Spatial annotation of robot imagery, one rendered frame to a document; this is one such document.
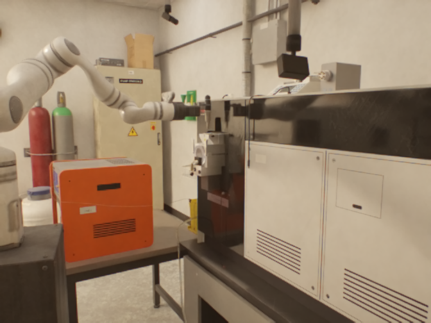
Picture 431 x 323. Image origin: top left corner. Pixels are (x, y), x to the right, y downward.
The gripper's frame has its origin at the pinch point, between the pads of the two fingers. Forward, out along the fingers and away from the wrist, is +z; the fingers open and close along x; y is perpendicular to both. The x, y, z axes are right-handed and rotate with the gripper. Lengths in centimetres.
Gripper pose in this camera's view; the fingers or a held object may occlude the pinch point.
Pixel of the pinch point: (209, 105)
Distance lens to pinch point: 151.2
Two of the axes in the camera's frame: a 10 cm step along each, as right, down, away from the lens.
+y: 0.0, 9.9, 1.3
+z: 8.6, -0.7, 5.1
